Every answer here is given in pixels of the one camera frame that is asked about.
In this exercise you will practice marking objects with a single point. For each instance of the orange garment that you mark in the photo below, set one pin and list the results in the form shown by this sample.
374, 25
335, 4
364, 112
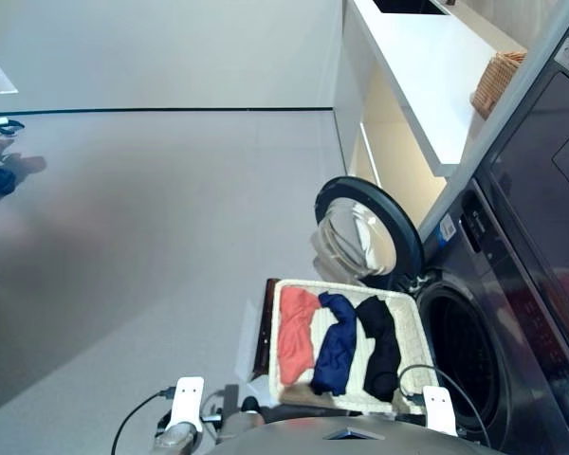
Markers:
296, 332

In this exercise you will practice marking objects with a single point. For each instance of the navy blue garment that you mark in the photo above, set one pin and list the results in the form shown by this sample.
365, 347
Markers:
334, 351

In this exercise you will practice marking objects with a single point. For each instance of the black garment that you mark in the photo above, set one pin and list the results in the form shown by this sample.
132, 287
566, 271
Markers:
381, 346

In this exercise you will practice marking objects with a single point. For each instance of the round washing machine door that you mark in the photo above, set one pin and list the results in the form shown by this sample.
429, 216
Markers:
410, 227

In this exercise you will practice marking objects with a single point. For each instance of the pale woven laundry basket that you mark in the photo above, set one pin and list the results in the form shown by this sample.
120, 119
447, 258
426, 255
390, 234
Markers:
412, 322

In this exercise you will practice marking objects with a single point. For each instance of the grey washing machine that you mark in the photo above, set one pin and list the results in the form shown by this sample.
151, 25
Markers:
517, 284

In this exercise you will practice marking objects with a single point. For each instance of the brown wicker basket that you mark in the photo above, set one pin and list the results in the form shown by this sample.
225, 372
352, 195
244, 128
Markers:
493, 85

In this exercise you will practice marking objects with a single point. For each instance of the blue sticker with barcode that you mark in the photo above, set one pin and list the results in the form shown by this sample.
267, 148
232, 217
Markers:
446, 230

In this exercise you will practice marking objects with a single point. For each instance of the white counter shelf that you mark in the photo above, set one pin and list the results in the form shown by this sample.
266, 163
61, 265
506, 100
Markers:
422, 71

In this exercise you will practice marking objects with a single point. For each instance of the silver robot torso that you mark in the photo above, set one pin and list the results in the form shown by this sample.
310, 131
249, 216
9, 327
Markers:
313, 441

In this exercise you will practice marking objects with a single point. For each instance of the black countertop inset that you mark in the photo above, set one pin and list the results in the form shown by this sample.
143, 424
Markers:
408, 5

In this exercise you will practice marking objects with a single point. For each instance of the dark wheeled equipment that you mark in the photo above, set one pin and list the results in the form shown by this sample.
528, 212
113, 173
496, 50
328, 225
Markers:
2, 182

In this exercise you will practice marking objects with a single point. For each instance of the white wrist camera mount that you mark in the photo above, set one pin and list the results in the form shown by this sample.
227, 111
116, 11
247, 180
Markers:
438, 410
187, 403

